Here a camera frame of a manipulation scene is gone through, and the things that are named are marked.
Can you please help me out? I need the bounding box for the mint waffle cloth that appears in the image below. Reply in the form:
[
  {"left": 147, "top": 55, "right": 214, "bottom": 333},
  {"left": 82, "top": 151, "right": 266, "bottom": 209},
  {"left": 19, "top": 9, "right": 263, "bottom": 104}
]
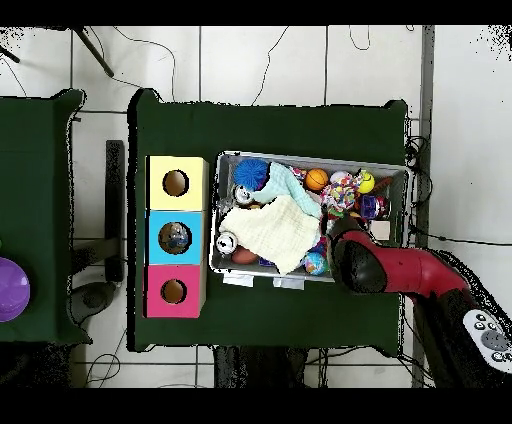
[{"left": 251, "top": 160, "right": 323, "bottom": 219}]

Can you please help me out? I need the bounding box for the wooden box with three holes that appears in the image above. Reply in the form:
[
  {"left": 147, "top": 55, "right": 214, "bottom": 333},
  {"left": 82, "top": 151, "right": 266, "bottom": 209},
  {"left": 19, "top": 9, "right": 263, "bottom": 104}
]
[{"left": 143, "top": 155, "right": 210, "bottom": 319}]

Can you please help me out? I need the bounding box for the cream waffle cloth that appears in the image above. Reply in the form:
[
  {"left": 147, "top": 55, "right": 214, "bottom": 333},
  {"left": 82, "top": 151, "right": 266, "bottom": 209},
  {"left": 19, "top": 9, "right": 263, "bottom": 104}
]
[{"left": 218, "top": 194, "right": 322, "bottom": 276}]

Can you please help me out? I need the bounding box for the blue furry monster toy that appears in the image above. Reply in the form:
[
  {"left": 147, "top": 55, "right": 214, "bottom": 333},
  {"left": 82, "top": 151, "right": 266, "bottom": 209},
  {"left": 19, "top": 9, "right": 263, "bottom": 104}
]
[{"left": 232, "top": 158, "right": 270, "bottom": 189}]

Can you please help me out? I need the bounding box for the small orange basketball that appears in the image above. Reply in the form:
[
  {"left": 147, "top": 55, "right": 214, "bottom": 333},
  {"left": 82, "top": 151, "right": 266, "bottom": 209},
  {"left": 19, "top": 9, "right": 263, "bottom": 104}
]
[{"left": 304, "top": 167, "right": 330, "bottom": 192}]

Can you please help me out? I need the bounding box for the blue green globe ball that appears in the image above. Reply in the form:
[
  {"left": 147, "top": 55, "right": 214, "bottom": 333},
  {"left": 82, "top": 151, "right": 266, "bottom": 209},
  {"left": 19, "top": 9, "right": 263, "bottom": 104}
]
[{"left": 303, "top": 251, "right": 329, "bottom": 276}]

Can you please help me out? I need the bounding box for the yellow smiley ball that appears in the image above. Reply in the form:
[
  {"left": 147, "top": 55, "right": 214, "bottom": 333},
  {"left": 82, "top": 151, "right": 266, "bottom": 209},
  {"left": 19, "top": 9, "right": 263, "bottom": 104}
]
[{"left": 356, "top": 170, "right": 376, "bottom": 195}]

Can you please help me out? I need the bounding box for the plain wooden cube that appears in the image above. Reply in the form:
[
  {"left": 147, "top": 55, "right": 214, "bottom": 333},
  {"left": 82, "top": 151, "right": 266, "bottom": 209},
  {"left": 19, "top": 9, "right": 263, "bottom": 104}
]
[{"left": 369, "top": 220, "right": 391, "bottom": 241}]

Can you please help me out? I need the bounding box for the grey stand foot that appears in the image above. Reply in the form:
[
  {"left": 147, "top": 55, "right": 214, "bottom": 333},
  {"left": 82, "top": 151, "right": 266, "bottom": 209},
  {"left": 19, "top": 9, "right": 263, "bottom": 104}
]
[{"left": 66, "top": 280, "right": 118, "bottom": 325}]

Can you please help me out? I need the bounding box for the dark green side table cloth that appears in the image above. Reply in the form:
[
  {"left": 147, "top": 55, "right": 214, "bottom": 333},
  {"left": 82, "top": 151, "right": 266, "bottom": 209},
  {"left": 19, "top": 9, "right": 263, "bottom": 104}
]
[{"left": 0, "top": 88, "right": 93, "bottom": 346}]

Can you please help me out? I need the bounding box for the purple bowl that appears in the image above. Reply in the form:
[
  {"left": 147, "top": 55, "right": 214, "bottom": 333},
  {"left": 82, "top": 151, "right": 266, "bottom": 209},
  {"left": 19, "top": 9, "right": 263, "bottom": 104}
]
[{"left": 0, "top": 256, "right": 32, "bottom": 323}]

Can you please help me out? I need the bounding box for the shallow wire mesh bin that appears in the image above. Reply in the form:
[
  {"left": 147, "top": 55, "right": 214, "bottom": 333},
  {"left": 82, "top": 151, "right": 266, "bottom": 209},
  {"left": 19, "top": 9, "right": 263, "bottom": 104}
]
[{"left": 210, "top": 149, "right": 413, "bottom": 284}]

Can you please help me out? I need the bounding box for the black floor cable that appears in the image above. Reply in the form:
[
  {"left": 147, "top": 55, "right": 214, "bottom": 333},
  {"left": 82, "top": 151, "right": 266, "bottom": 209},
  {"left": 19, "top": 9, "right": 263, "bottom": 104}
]
[{"left": 409, "top": 225, "right": 512, "bottom": 247}]

